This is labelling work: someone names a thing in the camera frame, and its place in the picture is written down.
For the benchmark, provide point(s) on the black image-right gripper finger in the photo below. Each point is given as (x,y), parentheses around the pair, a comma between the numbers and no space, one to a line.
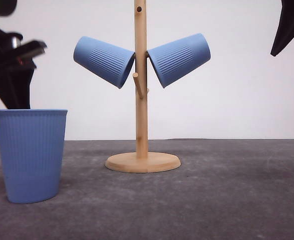
(285,31)

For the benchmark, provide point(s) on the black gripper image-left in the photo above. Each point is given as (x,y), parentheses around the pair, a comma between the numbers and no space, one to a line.
(17,69)

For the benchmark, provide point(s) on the large blue ribbed cup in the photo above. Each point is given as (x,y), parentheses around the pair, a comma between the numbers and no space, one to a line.
(31,143)

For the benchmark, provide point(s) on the wooden mug tree stand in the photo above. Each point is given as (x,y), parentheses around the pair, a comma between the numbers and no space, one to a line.
(142,161)

